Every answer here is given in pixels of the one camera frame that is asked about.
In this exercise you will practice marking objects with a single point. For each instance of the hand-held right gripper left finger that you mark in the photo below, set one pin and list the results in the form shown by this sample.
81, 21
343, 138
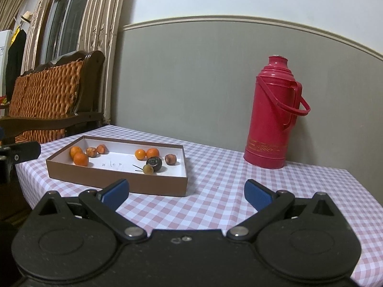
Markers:
115, 192

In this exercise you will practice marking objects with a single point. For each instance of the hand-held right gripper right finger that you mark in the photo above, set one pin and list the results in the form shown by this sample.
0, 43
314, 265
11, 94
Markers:
257, 194

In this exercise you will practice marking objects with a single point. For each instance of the brown cardboard box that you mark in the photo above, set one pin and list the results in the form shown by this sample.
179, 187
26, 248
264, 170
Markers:
119, 184

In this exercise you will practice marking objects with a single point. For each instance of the small orange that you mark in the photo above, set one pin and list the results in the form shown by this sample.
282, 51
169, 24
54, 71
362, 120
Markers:
140, 154
74, 151
81, 159
152, 152

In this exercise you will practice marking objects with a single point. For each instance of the dark mangosteen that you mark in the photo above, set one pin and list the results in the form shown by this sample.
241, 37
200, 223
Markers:
155, 162

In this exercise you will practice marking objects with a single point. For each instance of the pink checkered tablecloth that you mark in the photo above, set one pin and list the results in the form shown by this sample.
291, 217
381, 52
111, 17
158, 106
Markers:
215, 191

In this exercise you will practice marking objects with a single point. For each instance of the wooden bench with woven cushion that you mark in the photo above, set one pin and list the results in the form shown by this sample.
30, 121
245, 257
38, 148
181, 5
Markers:
48, 95

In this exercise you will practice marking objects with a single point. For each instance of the black jacket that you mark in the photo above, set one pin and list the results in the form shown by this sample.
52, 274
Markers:
15, 65

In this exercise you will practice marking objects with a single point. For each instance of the white appliance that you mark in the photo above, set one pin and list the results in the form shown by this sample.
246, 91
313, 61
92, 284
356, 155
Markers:
3, 59

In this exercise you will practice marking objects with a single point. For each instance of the red thermos flask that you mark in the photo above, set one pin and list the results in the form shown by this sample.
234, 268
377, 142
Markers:
269, 119

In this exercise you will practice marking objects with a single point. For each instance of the yellow hanging item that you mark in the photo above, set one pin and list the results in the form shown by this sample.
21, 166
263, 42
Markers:
13, 37

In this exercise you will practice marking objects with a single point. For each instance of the straw hat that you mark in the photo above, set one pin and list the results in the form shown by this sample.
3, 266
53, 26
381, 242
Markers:
26, 16

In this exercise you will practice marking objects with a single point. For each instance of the window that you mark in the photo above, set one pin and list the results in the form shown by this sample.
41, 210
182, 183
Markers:
68, 21

